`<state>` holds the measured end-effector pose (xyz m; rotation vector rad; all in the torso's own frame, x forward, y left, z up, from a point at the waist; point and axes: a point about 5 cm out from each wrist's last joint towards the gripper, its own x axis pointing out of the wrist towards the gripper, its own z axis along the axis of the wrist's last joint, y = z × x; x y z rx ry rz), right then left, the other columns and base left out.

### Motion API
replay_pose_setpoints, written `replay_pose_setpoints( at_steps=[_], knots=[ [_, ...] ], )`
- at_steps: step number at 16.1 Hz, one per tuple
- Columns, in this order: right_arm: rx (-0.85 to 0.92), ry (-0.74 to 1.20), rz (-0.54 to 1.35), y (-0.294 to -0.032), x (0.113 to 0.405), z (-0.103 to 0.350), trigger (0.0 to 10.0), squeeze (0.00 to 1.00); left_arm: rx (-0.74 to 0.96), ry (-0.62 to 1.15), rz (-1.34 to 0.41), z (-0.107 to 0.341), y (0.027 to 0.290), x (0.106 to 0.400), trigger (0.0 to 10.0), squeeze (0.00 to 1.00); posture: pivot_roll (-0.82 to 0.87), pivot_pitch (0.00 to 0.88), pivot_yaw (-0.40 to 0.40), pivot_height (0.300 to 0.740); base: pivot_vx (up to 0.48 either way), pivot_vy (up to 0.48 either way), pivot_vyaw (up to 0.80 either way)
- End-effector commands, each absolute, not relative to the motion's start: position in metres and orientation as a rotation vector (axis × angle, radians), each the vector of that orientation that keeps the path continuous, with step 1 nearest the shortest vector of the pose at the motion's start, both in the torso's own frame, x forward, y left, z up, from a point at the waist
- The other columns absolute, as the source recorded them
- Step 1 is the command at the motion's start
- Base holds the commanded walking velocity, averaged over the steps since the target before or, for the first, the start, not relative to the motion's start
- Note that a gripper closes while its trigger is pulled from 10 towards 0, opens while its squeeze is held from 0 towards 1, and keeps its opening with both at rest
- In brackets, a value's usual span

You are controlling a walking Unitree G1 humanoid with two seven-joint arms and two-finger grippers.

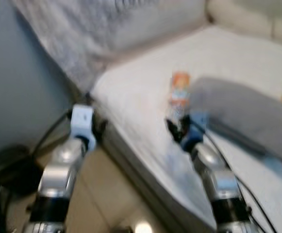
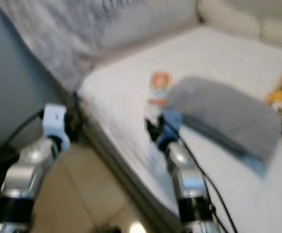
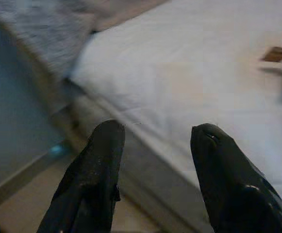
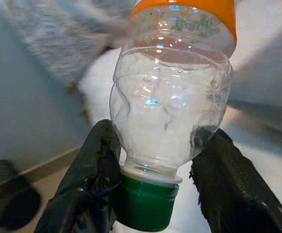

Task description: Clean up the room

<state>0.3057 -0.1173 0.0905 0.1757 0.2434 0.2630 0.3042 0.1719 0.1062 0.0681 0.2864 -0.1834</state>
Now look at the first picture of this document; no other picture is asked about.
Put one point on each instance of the bottle with orange label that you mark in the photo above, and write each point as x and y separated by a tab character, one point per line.
179	90

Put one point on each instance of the grey pillow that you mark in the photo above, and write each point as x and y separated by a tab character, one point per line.
242	114

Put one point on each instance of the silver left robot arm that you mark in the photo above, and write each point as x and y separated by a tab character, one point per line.
58	170

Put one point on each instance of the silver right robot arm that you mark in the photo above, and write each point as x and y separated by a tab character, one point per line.
218	179

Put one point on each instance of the white quilted mattress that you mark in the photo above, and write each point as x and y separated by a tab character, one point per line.
140	87

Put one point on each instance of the grey bed base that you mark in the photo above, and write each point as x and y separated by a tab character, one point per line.
150	194

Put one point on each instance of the printed padded headboard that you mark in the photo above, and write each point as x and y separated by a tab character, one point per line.
82	39

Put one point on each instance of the black object on floor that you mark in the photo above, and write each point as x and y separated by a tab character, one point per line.
7	165

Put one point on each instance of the beige bolster pillow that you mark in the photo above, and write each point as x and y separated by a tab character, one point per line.
238	19

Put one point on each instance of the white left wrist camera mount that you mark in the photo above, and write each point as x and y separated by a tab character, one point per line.
81	119

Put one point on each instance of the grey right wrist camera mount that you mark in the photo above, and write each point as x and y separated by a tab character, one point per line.
199	124

